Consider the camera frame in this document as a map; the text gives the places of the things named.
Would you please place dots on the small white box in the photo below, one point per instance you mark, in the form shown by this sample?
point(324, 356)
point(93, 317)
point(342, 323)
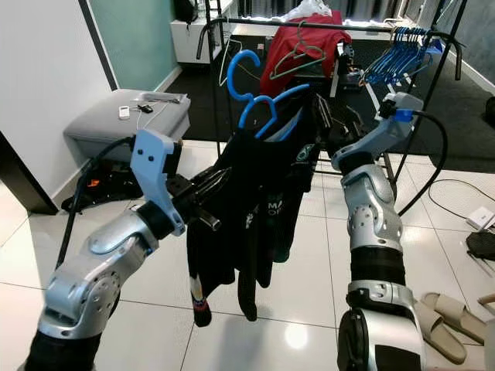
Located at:
point(481, 218)

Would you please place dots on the black bag orange trim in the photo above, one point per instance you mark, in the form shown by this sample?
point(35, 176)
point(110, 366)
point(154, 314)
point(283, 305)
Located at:
point(93, 189)

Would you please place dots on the wooden chair leg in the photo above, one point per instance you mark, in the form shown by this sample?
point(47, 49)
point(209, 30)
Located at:
point(487, 299)

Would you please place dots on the black metal clothes rack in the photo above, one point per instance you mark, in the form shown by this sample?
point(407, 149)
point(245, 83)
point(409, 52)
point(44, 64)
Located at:
point(240, 23)

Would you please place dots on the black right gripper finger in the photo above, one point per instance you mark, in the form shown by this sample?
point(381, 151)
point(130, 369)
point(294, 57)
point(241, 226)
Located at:
point(320, 108)
point(332, 100)

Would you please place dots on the beige slipper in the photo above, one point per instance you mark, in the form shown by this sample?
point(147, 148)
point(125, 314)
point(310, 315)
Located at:
point(437, 332)
point(464, 317)

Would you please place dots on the red garment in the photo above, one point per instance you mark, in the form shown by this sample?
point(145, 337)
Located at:
point(332, 35)

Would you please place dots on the grey ottoman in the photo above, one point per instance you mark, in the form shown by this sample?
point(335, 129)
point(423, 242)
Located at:
point(108, 135)

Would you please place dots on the thin green hanger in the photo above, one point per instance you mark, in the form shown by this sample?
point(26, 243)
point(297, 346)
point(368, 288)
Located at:
point(288, 58)

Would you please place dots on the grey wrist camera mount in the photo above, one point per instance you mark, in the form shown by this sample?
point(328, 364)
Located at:
point(155, 166)
point(387, 127)

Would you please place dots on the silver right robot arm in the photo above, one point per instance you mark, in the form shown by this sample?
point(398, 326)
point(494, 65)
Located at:
point(375, 209)

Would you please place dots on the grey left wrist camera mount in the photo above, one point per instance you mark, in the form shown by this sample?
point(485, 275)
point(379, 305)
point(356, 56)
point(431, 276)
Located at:
point(155, 166)

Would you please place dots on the small white remote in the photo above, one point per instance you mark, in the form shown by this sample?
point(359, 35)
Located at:
point(124, 112)

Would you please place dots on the white shelf unit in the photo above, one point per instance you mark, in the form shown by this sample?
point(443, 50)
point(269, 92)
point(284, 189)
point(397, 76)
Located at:
point(189, 42)

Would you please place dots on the small black bag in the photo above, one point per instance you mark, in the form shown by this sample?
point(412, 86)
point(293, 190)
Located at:
point(186, 11)

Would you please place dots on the black shirt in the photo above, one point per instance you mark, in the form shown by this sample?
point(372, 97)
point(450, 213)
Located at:
point(267, 193)

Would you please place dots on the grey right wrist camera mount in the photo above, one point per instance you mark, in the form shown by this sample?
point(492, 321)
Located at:
point(387, 127)

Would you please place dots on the black floor carpet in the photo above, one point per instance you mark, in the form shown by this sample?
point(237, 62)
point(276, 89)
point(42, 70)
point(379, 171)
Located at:
point(464, 139)

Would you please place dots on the white plastic bag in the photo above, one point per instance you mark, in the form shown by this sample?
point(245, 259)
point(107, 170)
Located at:
point(305, 9)

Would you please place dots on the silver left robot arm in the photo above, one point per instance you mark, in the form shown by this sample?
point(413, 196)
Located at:
point(93, 278)

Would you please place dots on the black panel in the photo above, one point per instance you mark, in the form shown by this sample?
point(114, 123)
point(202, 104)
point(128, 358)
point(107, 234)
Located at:
point(27, 185)

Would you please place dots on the black silver machine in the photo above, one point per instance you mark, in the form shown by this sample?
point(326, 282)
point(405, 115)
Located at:
point(348, 66)

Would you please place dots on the small black key fob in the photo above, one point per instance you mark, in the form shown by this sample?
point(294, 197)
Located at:
point(144, 108)

